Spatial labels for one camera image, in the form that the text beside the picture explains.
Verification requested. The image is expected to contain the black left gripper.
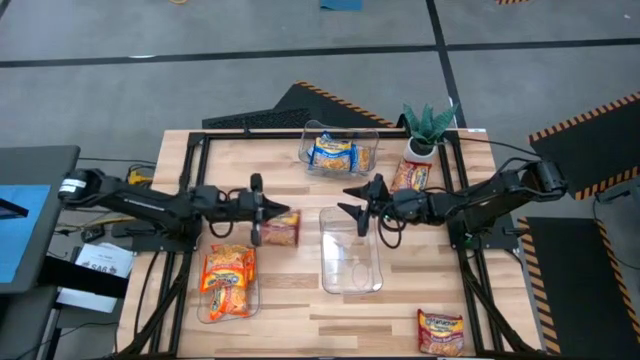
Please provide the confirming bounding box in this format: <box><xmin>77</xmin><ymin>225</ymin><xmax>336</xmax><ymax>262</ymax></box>
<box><xmin>236</xmin><ymin>172</ymin><xmax>292</xmax><ymax>248</ymax></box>

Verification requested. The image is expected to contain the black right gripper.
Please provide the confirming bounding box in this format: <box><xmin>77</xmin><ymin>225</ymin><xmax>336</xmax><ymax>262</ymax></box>
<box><xmin>336</xmin><ymin>172</ymin><xmax>402</xmax><ymax>238</ymax></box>

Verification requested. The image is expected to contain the maroon Maruchan noodle pack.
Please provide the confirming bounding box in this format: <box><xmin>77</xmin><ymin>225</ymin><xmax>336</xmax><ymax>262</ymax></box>
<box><xmin>389</xmin><ymin>158</ymin><xmax>433</xmax><ymax>195</ymax></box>
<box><xmin>260</xmin><ymin>209</ymin><xmax>303</xmax><ymax>248</ymax></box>
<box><xmin>416</xmin><ymin>307</ymin><xmax>466</xmax><ymax>358</ymax></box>

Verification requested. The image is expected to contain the clear plastic bin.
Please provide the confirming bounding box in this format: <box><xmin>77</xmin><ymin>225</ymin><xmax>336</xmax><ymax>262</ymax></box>
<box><xmin>318</xmin><ymin>205</ymin><xmax>385</xmax><ymax>296</ymax></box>
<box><xmin>195</xmin><ymin>242</ymin><xmax>262</xmax><ymax>326</ymax></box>
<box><xmin>297</xmin><ymin>119</ymin><xmax>381</xmax><ymax>179</ymax></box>

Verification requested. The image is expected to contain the green plant in white pot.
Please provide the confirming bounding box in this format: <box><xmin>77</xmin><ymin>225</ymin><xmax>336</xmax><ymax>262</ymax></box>
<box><xmin>401</xmin><ymin>101</ymin><xmax>460</xmax><ymax>167</ymax></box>

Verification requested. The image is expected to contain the black mat with hazard stripes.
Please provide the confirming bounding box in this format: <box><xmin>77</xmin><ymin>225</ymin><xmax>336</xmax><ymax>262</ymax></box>
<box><xmin>201</xmin><ymin>80</ymin><xmax>402</xmax><ymax>131</ymax></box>
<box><xmin>528</xmin><ymin>91</ymin><xmax>640</xmax><ymax>202</ymax></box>
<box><xmin>516</xmin><ymin>215</ymin><xmax>640</xmax><ymax>360</ymax></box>

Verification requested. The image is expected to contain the printed white paper sheet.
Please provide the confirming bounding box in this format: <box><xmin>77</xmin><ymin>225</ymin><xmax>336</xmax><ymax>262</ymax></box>
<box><xmin>73</xmin><ymin>241</ymin><xmax>137</xmax><ymax>280</ymax></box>

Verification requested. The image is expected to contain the blue floor mat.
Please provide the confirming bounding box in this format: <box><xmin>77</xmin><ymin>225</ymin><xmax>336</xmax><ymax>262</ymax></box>
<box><xmin>319</xmin><ymin>0</ymin><xmax>365</xmax><ymax>13</ymax></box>

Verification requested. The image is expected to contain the plain white paper sheet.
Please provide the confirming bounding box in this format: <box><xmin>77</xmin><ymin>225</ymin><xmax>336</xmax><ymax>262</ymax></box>
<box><xmin>55</xmin><ymin>286</ymin><xmax>120</xmax><ymax>315</ymax></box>

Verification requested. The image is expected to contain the grey desk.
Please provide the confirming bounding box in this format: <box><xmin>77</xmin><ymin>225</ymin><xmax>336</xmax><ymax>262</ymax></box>
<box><xmin>0</xmin><ymin>144</ymin><xmax>82</xmax><ymax>297</ymax></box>

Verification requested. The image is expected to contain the blue screen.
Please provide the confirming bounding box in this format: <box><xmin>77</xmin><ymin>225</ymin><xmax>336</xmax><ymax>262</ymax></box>
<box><xmin>0</xmin><ymin>184</ymin><xmax>53</xmax><ymax>285</ymax></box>

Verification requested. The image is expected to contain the grey metal stand foot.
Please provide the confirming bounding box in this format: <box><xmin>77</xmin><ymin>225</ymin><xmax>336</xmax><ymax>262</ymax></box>
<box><xmin>596</xmin><ymin>176</ymin><xmax>640</xmax><ymax>205</ymax></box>

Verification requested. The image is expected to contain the black right gripper cable loop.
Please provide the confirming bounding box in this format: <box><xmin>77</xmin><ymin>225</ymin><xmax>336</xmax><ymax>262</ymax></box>
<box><xmin>376</xmin><ymin>203</ymin><xmax>405</xmax><ymax>251</ymax></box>

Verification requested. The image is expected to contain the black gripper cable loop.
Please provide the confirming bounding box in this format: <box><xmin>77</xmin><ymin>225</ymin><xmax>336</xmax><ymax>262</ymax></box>
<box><xmin>376</xmin><ymin>203</ymin><xmax>405</xmax><ymax>251</ymax></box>
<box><xmin>207</xmin><ymin>218</ymin><xmax>237</xmax><ymax>241</ymax></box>

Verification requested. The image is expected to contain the black left gripper cable loop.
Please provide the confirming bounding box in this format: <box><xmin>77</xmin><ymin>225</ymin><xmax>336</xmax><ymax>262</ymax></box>
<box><xmin>207</xmin><ymin>218</ymin><xmax>237</xmax><ymax>241</ymax></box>

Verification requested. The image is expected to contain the yellow cable connector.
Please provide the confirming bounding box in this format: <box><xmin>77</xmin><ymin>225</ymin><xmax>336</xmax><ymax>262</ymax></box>
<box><xmin>126</xmin><ymin>168</ymin><xmax>155</xmax><ymax>187</ymax></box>

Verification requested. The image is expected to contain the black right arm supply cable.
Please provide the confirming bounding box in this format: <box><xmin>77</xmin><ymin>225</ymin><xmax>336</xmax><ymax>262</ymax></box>
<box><xmin>456</xmin><ymin>136</ymin><xmax>544</xmax><ymax>160</ymax></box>

